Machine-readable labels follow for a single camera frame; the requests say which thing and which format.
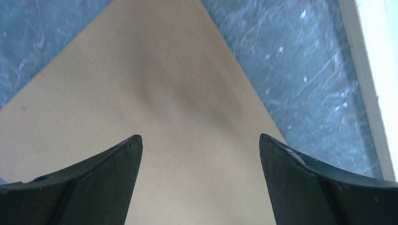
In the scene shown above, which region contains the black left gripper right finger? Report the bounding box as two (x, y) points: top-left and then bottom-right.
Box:
(259, 134), (398, 225)

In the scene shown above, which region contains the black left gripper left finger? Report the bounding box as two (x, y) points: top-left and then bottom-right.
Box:
(0, 135), (143, 225)

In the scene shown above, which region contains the brown backing board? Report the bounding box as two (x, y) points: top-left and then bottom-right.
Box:
(0, 0), (282, 225)

